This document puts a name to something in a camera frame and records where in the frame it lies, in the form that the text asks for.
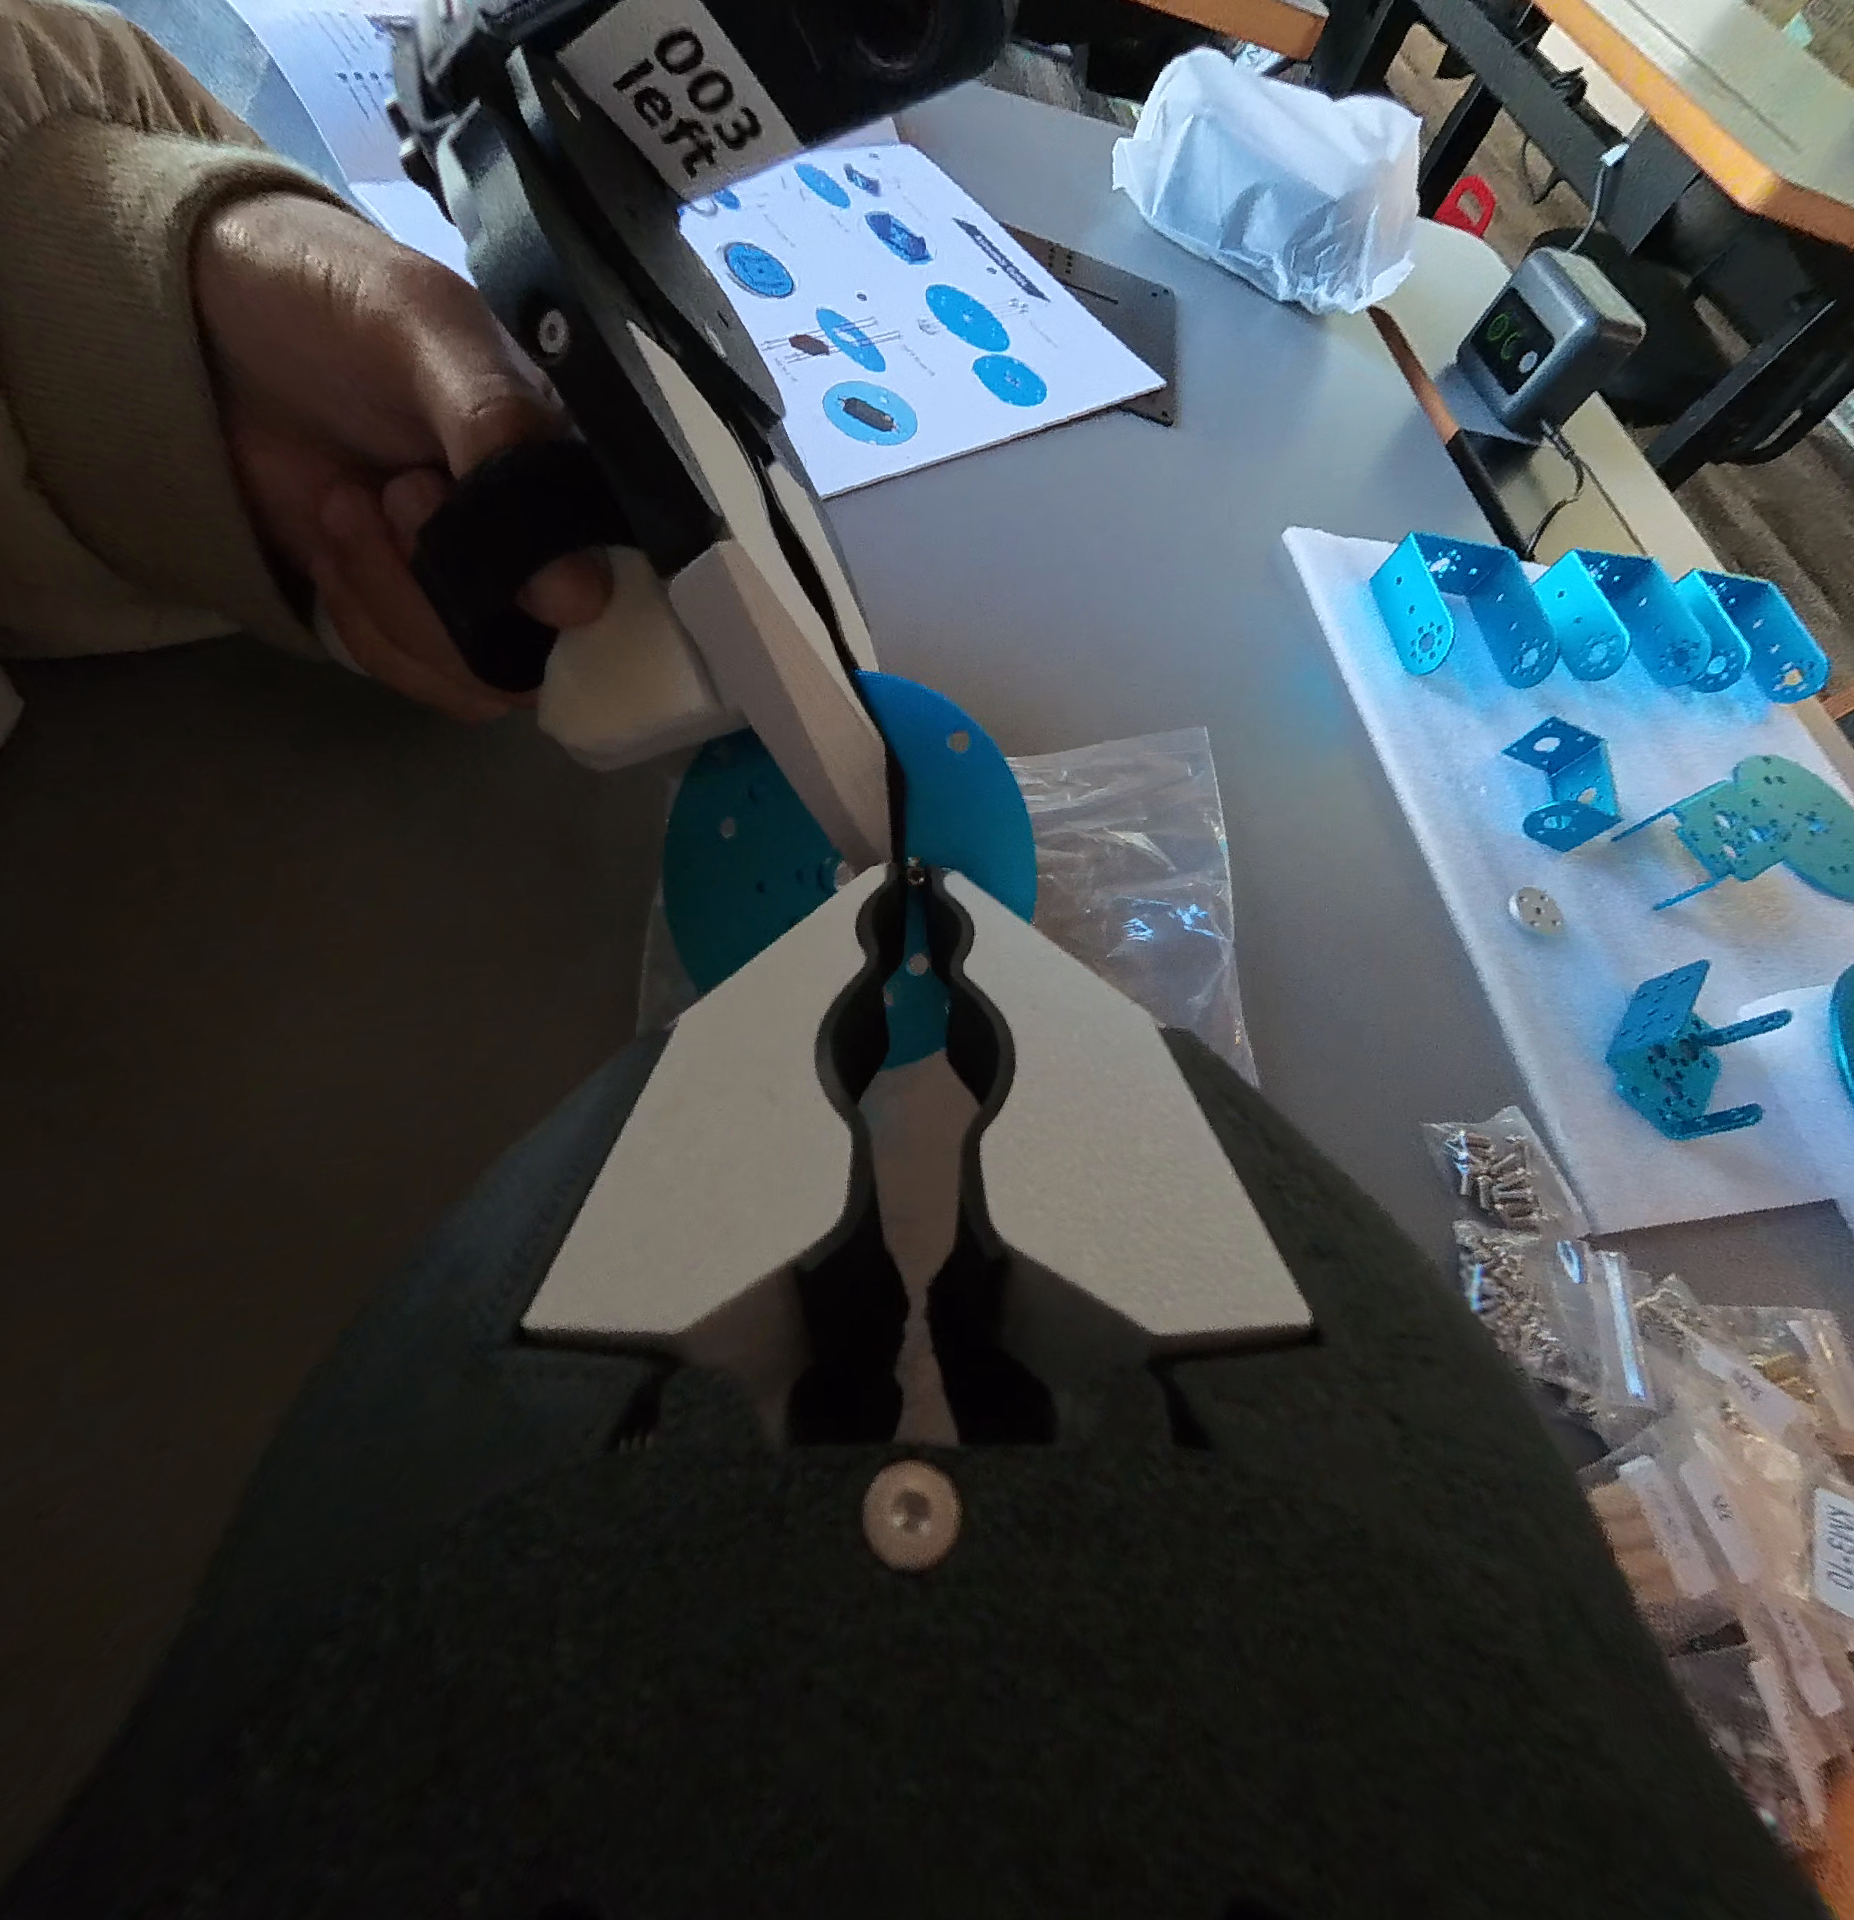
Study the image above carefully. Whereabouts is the white plastic bag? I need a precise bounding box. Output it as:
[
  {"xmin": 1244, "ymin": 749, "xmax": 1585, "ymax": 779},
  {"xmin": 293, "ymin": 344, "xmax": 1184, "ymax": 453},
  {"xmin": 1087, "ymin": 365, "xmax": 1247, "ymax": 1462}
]
[{"xmin": 1110, "ymin": 46, "xmax": 1424, "ymax": 316}]

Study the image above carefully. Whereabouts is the blue perforated round plate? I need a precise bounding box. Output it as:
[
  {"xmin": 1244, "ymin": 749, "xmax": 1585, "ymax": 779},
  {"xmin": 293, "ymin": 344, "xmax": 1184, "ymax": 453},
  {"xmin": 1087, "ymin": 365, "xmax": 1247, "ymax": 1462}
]
[{"xmin": 1715, "ymin": 755, "xmax": 1854, "ymax": 909}]

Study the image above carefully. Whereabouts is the white foam sheet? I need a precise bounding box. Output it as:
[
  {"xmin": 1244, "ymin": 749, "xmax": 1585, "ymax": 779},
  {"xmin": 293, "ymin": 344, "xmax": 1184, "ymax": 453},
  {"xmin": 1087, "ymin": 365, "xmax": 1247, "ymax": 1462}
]
[{"xmin": 1282, "ymin": 525, "xmax": 1854, "ymax": 1240}]

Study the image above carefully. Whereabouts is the small white printed sheet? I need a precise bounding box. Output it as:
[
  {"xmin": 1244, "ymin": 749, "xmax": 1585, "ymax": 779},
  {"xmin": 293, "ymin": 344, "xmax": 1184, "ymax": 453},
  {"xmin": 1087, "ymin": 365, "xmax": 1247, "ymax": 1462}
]
[{"xmin": 253, "ymin": 0, "xmax": 450, "ymax": 188}]

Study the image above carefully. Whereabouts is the blue round metal plate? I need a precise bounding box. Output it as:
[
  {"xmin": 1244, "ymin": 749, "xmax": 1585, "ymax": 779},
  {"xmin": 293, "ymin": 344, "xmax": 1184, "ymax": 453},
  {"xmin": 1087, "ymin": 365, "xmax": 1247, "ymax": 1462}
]
[{"xmin": 660, "ymin": 670, "xmax": 1041, "ymax": 1071}]

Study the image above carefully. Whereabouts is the wooden office table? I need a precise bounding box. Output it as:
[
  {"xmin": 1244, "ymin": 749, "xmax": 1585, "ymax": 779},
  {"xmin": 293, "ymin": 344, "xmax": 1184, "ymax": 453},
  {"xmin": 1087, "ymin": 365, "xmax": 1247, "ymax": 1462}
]
[
  {"xmin": 1527, "ymin": 0, "xmax": 1854, "ymax": 241},
  {"xmin": 1137, "ymin": 0, "xmax": 1335, "ymax": 66}
]

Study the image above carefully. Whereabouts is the grey device with display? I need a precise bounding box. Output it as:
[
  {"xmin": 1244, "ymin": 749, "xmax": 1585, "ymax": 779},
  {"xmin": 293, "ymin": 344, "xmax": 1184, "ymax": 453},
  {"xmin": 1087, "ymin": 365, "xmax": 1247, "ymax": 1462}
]
[{"xmin": 1457, "ymin": 247, "xmax": 1651, "ymax": 440}]

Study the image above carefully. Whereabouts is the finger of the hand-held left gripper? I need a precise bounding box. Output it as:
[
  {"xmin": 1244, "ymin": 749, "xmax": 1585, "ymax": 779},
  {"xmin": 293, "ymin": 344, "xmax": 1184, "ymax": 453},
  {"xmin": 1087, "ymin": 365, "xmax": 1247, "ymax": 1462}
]
[
  {"xmin": 623, "ymin": 322, "xmax": 899, "ymax": 876},
  {"xmin": 760, "ymin": 447, "xmax": 891, "ymax": 753}
]

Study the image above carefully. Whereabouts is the white instruction sheet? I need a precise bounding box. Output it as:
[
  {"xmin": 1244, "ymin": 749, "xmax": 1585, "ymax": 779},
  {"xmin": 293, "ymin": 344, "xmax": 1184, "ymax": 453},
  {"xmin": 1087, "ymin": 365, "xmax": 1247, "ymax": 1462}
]
[{"xmin": 679, "ymin": 142, "xmax": 1169, "ymax": 500}]

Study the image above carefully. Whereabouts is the blue round-end metal bracket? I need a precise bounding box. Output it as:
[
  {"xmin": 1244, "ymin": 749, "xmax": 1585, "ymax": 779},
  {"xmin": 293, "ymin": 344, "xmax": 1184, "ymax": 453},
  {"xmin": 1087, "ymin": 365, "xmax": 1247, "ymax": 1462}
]
[
  {"xmin": 1535, "ymin": 547, "xmax": 1710, "ymax": 692},
  {"xmin": 1369, "ymin": 531, "xmax": 1537, "ymax": 692},
  {"xmin": 1677, "ymin": 565, "xmax": 1833, "ymax": 705}
]

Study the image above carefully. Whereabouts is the person's left hand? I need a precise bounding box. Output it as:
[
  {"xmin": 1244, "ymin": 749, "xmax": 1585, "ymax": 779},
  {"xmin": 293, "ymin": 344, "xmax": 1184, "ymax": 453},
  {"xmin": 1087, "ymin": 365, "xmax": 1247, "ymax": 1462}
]
[{"xmin": 189, "ymin": 190, "xmax": 617, "ymax": 723}]

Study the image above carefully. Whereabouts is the pile of small hardware bags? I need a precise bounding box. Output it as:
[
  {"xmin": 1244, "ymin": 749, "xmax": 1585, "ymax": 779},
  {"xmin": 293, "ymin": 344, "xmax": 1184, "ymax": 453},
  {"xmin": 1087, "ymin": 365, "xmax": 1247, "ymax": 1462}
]
[{"xmin": 1423, "ymin": 1106, "xmax": 1854, "ymax": 1847}]

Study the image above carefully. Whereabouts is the clear plastic bag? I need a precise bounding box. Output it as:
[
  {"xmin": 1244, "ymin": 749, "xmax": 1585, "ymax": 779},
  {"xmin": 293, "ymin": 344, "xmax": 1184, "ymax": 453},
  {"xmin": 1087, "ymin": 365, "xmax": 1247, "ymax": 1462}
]
[{"xmin": 634, "ymin": 726, "xmax": 1263, "ymax": 1089}]

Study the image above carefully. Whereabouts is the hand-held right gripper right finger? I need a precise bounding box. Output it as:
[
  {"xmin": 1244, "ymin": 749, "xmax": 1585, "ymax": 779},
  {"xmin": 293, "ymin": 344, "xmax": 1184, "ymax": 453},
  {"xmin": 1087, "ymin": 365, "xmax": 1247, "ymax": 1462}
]
[{"xmin": 936, "ymin": 869, "xmax": 1317, "ymax": 1408}]

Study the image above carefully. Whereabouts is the white foam block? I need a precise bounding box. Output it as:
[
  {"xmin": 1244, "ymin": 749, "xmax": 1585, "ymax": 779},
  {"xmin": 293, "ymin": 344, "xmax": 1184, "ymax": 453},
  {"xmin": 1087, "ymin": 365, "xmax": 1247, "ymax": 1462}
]
[{"xmin": 1738, "ymin": 982, "xmax": 1854, "ymax": 1204}]

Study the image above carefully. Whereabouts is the blue metal U bracket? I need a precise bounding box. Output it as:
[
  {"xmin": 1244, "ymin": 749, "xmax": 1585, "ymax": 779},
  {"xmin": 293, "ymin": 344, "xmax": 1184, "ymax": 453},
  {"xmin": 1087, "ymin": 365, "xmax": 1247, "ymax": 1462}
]
[
  {"xmin": 1502, "ymin": 718, "xmax": 1620, "ymax": 858},
  {"xmin": 1607, "ymin": 958, "xmax": 1797, "ymax": 1146}
]

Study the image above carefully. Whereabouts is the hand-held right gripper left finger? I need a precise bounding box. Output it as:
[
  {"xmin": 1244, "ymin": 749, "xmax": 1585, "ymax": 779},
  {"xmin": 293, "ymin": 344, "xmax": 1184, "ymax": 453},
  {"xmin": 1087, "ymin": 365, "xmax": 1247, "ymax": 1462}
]
[{"xmin": 520, "ymin": 866, "xmax": 894, "ymax": 1424}]

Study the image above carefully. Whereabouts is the black power cable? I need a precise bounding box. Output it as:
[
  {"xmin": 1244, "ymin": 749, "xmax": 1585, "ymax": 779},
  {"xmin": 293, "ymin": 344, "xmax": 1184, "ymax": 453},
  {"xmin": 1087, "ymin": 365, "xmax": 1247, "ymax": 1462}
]
[{"xmin": 1527, "ymin": 418, "xmax": 1603, "ymax": 560}]

